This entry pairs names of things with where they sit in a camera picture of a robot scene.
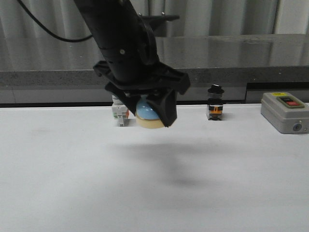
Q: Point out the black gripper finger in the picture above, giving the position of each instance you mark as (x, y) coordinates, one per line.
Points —
(164, 104)
(128, 96)

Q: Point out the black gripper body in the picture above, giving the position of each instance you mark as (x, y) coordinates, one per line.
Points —
(137, 70)

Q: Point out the blue desk bell cream base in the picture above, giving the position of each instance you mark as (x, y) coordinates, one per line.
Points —
(145, 115)

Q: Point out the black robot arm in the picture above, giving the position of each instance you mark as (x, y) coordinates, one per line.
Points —
(116, 23)

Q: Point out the grey curtain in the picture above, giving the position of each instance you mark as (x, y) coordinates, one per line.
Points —
(39, 18)

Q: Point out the grey stone counter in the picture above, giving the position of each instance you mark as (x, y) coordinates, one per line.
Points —
(45, 70)

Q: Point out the grey push button control box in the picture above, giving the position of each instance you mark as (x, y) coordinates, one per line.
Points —
(285, 112)

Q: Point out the green pushbutton switch white body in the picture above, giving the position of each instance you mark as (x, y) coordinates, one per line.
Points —
(119, 111)

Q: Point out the black selector switch orange body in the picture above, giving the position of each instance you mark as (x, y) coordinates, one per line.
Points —
(215, 102)

